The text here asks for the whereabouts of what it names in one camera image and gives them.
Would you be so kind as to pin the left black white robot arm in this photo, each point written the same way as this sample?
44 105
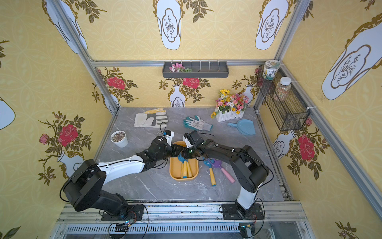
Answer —
83 189

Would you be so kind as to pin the white cup with pebbles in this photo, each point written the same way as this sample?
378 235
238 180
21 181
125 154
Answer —
119 138

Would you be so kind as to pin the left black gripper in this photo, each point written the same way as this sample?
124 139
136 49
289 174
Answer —
176 151

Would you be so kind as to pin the light blue dustpan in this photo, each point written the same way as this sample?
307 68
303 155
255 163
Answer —
244 126

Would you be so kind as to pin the purple rake pink handle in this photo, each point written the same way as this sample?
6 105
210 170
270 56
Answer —
218 164

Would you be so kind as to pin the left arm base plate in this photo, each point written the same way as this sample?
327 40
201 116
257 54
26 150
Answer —
134 212

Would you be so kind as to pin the teal white garden glove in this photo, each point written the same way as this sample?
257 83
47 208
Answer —
197 123

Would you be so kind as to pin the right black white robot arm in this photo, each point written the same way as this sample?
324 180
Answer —
250 171

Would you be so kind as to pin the jar with green label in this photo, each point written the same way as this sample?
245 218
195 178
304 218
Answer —
270 69

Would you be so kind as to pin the yellow plastic storage box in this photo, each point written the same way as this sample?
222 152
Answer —
175 168

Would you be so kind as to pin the grey wall shelf tray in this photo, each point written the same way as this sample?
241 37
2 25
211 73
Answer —
199 69

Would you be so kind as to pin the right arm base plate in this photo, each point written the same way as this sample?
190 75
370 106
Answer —
236 212

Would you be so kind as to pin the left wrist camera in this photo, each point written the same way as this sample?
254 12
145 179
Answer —
168 135

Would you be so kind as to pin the white fence flower planter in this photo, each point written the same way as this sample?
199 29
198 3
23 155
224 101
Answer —
229 106

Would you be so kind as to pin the white grey leather work glove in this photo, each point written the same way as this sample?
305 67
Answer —
151 118

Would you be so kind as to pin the blue rake yellow handle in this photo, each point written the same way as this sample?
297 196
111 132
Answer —
212 177
189 171
183 170

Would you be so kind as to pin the black wire mesh basket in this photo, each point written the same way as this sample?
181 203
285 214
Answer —
289 113

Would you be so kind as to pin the aluminium front rail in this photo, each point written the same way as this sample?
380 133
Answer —
269 220

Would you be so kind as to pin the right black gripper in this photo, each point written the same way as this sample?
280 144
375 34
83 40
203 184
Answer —
190 152

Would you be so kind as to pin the clear jar white lid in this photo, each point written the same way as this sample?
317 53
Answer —
282 89

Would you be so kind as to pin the small pink flowers on shelf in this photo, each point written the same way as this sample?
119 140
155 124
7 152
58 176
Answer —
178 67

